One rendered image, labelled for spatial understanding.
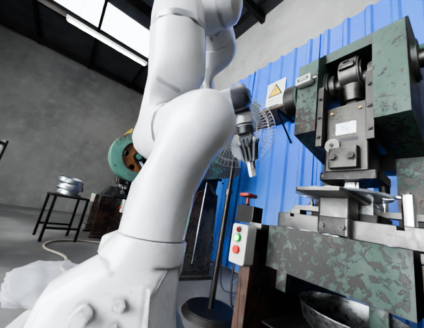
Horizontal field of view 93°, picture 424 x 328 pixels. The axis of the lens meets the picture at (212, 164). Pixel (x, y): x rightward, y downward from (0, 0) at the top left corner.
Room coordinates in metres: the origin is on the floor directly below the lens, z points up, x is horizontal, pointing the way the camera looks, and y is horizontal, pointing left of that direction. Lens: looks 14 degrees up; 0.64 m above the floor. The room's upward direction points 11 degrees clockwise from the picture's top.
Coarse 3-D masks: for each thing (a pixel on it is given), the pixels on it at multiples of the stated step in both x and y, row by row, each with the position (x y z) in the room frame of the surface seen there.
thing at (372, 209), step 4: (372, 204) 0.68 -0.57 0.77; (376, 204) 0.70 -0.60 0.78; (360, 208) 0.71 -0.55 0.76; (364, 208) 0.70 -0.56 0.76; (368, 208) 0.69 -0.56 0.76; (372, 208) 0.68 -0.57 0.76; (376, 208) 0.70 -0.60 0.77; (360, 212) 0.71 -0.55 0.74; (364, 212) 0.70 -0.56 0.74; (368, 212) 0.69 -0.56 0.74; (372, 212) 0.68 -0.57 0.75; (376, 212) 0.70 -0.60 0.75
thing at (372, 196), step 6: (330, 186) 0.59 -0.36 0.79; (336, 186) 0.58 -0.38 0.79; (300, 192) 0.74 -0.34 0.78; (354, 192) 0.58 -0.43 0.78; (360, 192) 0.56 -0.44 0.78; (366, 192) 0.55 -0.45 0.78; (372, 192) 0.55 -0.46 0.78; (378, 192) 0.55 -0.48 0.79; (312, 198) 0.83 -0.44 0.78; (366, 198) 0.64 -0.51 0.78; (372, 198) 0.62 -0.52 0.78; (378, 198) 0.60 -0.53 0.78; (390, 198) 0.58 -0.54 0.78
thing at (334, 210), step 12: (312, 192) 0.63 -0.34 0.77; (324, 192) 0.60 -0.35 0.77; (336, 192) 0.57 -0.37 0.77; (348, 192) 0.56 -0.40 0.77; (324, 204) 0.68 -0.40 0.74; (336, 204) 0.65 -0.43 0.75; (348, 204) 0.63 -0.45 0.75; (360, 204) 0.69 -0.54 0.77; (324, 216) 0.68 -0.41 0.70; (336, 216) 0.65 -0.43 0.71; (348, 216) 0.63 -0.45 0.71; (324, 228) 0.68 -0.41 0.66; (336, 228) 0.65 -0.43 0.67; (348, 228) 0.63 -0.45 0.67
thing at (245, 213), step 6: (246, 204) 0.89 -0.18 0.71; (240, 210) 0.89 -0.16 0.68; (246, 210) 0.86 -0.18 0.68; (252, 210) 0.83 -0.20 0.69; (258, 210) 0.85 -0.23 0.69; (240, 216) 0.89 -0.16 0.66; (246, 216) 0.86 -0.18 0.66; (252, 216) 0.83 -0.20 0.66; (258, 216) 0.85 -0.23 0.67; (246, 222) 0.85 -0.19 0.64; (258, 222) 0.85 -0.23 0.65
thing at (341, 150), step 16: (336, 112) 0.75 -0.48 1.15; (352, 112) 0.70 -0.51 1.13; (336, 128) 0.74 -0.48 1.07; (352, 128) 0.70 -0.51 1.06; (336, 144) 0.73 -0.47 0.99; (352, 144) 0.70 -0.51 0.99; (368, 144) 0.66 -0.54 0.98; (336, 160) 0.71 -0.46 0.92; (352, 160) 0.67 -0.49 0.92; (368, 160) 0.66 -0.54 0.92
